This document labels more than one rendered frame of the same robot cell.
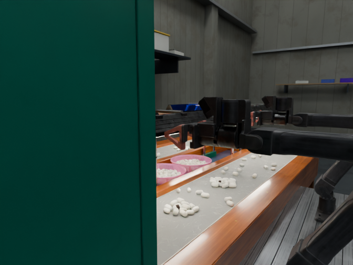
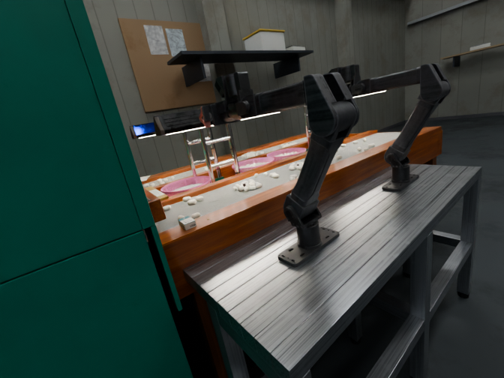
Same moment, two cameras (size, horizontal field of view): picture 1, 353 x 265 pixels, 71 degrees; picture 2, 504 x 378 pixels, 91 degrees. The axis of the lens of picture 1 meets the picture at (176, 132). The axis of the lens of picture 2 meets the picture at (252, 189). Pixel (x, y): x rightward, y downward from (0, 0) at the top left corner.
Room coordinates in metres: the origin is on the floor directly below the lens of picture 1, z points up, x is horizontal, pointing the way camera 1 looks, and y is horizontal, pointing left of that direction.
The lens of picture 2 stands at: (-0.11, -0.40, 1.06)
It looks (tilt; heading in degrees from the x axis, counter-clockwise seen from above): 17 degrees down; 20
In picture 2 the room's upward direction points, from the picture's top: 11 degrees counter-clockwise
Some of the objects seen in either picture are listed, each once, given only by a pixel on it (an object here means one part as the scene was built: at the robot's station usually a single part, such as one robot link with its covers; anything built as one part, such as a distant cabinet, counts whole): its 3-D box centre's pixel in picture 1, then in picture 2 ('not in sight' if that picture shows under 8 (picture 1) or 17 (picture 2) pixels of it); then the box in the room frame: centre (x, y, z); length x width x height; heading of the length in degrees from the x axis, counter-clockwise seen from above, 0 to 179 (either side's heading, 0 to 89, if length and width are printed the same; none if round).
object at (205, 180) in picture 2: not in sight; (188, 191); (0.98, 0.35, 0.72); 0.27 x 0.27 x 0.10
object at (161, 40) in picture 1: (150, 42); (265, 44); (3.58, 0.37, 1.90); 0.45 x 0.37 x 0.25; 145
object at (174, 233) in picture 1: (231, 181); (313, 165); (1.24, -0.29, 0.73); 1.81 x 0.30 x 0.02; 142
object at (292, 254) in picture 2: not in sight; (308, 234); (0.52, -0.32, 0.71); 0.20 x 0.07 x 0.08; 145
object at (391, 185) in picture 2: (326, 204); (400, 173); (1.01, -0.66, 0.71); 0.20 x 0.07 x 0.08; 145
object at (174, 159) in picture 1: (190, 166); (286, 158); (1.54, -0.09, 0.72); 0.27 x 0.27 x 0.10
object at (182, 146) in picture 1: (180, 134); (209, 116); (0.68, -0.01, 1.07); 0.09 x 0.07 x 0.07; 55
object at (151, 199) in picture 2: not in sight; (144, 202); (0.56, 0.25, 0.83); 0.30 x 0.06 x 0.07; 52
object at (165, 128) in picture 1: (169, 123); (226, 113); (0.94, 0.03, 1.08); 0.62 x 0.08 x 0.07; 142
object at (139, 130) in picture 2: not in sight; (184, 123); (1.29, 0.47, 1.08); 0.62 x 0.08 x 0.07; 142
